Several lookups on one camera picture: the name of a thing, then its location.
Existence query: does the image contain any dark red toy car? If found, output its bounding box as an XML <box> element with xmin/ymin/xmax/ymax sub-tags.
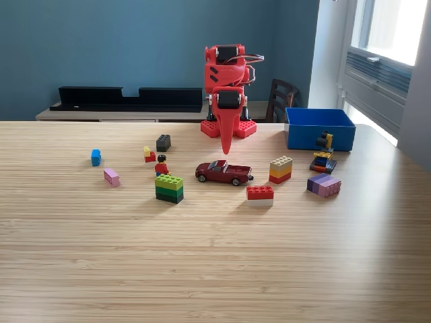
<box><xmin>195</xmin><ymin>159</ymin><xmax>255</xmax><ymax>187</ymax></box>

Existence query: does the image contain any blue plastic bin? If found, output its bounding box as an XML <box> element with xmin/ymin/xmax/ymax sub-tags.
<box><xmin>284</xmin><ymin>107</ymin><xmax>357</xmax><ymax>152</ymax></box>

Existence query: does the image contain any dark wooden chair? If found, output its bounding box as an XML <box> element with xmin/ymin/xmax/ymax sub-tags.
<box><xmin>265</xmin><ymin>79</ymin><xmax>300</xmax><ymax>124</ymax></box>

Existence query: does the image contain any black lego brick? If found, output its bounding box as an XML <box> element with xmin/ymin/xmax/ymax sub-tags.
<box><xmin>156</xmin><ymin>134</ymin><xmax>172</xmax><ymax>153</ymax></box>

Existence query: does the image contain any toy figure red shirt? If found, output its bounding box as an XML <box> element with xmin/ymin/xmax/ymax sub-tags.
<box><xmin>154</xmin><ymin>154</ymin><xmax>172</xmax><ymax>178</ymax></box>

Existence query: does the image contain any green lego brick stack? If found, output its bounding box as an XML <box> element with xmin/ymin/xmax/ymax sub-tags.
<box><xmin>154</xmin><ymin>174</ymin><xmax>185</xmax><ymax>205</ymax></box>

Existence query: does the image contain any pale wooden sideboard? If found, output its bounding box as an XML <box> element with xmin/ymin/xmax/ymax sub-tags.
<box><xmin>35</xmin><ymin>100</ymin><xmax>270</xmax><ymax>122</ymax></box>

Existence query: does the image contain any small yellow toy digger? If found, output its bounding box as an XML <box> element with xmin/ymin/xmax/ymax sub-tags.
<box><xmin>309</xmin><ymin>131</ymin><xmax>338</xmax><ymax>175</ymax></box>

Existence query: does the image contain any black table clamp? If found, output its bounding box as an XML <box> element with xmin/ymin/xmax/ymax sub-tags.
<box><xmin>205</xmin><ymin>96</ymin><xmax>217</xmax><ymax>121</ymax></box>
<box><xmin>240</xmin><ymin>97</ymin><xmax>252</xmax><ymax>121</ymax></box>

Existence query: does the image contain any yellow red white brick stack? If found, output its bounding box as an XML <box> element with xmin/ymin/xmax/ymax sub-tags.
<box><xmin>143</xmin><ymin>145</ymin><xmax>157</xmax><ymax>168</ymax></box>

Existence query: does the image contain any grey vent unit under window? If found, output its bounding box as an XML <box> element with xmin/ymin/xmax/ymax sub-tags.
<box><xmin>340</xmin><ymin>46</ymin><xmax>414</xmax><ymax>137</ymax></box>

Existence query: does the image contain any bright window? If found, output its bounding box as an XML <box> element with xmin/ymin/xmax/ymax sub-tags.
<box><xmin>350</xmin><ymin>0</ymin><xmax>431</xmax><ymax>67</ymax></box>

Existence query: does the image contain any purple pink brick stack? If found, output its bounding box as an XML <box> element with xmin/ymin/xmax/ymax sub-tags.
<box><xmin>306</xmin><ymin>172</ymin><xmax>342</xmax><ymax>199</ymax></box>

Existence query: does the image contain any pink lego brick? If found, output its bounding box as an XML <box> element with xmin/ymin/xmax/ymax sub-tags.
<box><xmin>103</xmin><ymin>168</ymin><xmax>121</xmax><ymax>188</ymax></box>

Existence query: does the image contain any tan orange red brick stack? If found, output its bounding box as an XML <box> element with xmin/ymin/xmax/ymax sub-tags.
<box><xmin>268</xmin><ymin>155</ymin><xmax>294</xmax><ymax>185</ymax></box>

